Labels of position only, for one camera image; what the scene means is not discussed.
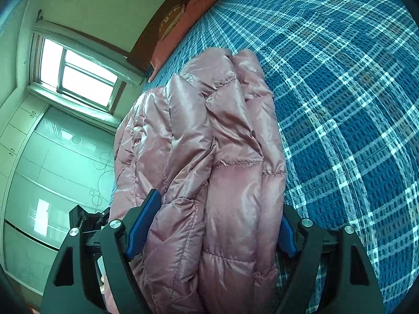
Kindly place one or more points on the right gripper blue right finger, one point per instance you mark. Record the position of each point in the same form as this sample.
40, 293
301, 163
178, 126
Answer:
286, 238

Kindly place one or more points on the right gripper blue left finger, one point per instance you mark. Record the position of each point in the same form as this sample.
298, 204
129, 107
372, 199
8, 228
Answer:
138, 223

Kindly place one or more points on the pink quilted down jacket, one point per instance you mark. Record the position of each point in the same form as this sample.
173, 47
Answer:
209, 142

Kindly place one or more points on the white glossy wardrobe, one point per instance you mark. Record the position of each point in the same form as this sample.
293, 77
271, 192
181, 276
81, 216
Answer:
50, 163

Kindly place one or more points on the wood framed window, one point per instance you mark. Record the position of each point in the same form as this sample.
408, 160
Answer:
65, 73

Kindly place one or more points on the round brown cushion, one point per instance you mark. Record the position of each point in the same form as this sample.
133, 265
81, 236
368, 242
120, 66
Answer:
170, 20

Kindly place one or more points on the blue plaid bedspread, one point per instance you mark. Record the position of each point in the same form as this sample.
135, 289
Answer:
344, 77

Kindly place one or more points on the salmon pink pillow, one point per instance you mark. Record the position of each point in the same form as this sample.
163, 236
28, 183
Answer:
194, 10

